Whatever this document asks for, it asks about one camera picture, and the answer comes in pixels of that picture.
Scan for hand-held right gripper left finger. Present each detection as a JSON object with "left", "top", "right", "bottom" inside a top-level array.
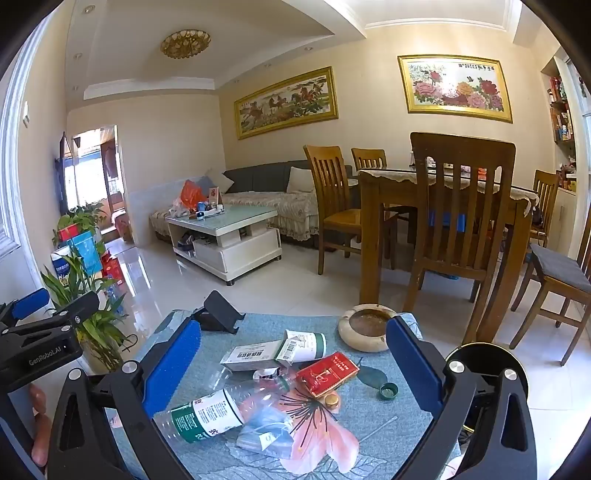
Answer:
[{"left": 46, "top": 318, "right": 204, "bottom": 480}]

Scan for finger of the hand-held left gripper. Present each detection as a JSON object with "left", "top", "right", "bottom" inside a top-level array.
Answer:
[
  {"left": 0, "top": 291, "right": 101, "bottom": 344},
  {"left": 0, "top": 288, "right": 51, "bottom": 329}
]

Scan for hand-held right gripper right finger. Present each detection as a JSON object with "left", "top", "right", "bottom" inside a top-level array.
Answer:
[{"left": 385, "top": 318, "right": 539, "bottom": 480}]

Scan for clear plastic bottle green label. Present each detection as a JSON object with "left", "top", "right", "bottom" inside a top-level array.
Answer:
[{"left": 152, "top": 367, "right": 301, "bottom": 446}]

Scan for black round trash bin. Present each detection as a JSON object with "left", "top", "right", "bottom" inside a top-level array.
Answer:
[{"left": 443, "top": 342, "right": 530, "bottom": 446}]

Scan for white green medicine box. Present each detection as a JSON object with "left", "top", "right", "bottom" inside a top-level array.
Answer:
[{"left": 219, "top": 340, "right": 284, "bottom": 372}]

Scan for clear plastic packet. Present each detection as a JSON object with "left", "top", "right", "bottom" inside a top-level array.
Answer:
[{"left": 236, "top": 406, "right": 296, "bottom": 460}]

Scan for person's left hand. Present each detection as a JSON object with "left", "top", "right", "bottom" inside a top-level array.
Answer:
[{"left": 28, "top": 383, "right": 51, "bottom": 468}]

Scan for lucky bamboo plant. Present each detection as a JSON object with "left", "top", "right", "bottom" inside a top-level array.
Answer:
[{"left": 39, "top": 249, "right": 137, "bottom": 374}]

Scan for red gift boxes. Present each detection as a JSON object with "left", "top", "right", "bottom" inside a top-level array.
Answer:
[{"left": 99, "top": 251, "right": 125, "bottom": 284}]

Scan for blue gift box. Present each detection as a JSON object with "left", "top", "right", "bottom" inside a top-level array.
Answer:
[{"left": 67, "top": 231, "right": 103, "bottom": 278}]

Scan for round stone ashtray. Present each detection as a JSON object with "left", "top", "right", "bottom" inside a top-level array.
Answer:
[{"left": 338, "top": 304, "right": 399, "bottom": 354}]

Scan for blue floral tablecloth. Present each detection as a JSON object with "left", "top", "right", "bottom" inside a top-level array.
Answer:
[{"left": 108, "top": 310, "right": 462, "bottom": 480}]

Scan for black phone stand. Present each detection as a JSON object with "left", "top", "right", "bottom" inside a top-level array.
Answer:
[{"left": 191, "top": 290, "right": 246, "bottom": 334}]

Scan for green pothos plant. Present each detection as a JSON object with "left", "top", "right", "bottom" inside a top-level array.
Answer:
[{"left": 52, "top": 202, "right": 108, "bottom": 241}]

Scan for red cigarette pack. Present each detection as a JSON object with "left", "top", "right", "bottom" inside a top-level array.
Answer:
[{"left": 295, "top": 352, "right": 361, "bottom": 398}]

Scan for white paper cup green band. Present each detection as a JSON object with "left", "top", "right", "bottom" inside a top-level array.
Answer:
[{"left": 276, "top": 329, "right": 328, "bottom": 365}]

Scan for tall wooden dining chair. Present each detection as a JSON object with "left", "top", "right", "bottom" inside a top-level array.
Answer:
[{"left": 402, "top": 132, "right": 517, "bottom": 344}]

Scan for black television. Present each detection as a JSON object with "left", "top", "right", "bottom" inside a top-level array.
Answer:
[{"left": 55, "top": 131, "right": 75, "bottom": 210}]

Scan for white coffee table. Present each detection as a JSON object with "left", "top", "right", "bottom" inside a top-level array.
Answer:
[{"left": 165, "top": 204, "right": 283, "bottom": 287}]

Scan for wooden dining table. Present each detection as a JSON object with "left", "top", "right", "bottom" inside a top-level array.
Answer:
[{"left": 358, "top": 167, "right": 539, "bottom": 342}]

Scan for blue storage box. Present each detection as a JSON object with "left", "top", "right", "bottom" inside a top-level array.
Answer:
[{"left": 427, "top": 210, "right": 490, "bottom": 229}]

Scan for orange plastic bag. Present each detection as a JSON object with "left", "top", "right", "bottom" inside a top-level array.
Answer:
[{"left": 179, "top": 179, "right": 208, "bottom": 209}]

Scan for wooden chair grey cushion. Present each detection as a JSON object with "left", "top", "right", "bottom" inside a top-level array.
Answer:
[{"left": 510, "top": 222, "right": 591, "bottom": 365}]

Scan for light grey pillow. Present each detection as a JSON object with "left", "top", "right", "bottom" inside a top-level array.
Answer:
[{"left": 203, "top": 168, "right": 235, "bottom": 195}]

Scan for lace table cover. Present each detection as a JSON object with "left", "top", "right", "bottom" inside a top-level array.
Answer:
[{"left": 358, "top": 167, "right": 539, "bottom": 204}]

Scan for dark grey sofa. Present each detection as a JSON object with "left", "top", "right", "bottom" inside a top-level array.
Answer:
[{"left": 148, "top": 159, "right": 356, "bottom": 250}]

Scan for white display cabinet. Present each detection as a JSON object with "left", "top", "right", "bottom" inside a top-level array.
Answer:
[{"left": 538, "top": 46, "right": 591, "bottom": 278}]

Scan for white pillow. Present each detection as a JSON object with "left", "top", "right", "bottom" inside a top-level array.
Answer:
[{"left": 286, "top": 166, "right": 315, "bottom": 193}]

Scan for framed flower painting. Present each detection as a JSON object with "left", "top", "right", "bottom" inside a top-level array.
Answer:
[{"left": 397, "top": 54, "right": 513, "bottom": 124}]

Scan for gold ceiling lamp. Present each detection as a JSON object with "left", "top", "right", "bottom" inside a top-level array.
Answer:
[{"left": 160, "top": 30, "right": 212, "bottom": 59}]

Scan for framed horse painting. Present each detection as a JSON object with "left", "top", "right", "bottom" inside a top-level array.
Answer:
[{"left": 233, "top": 66, "right": 339, "bottom": 140}]

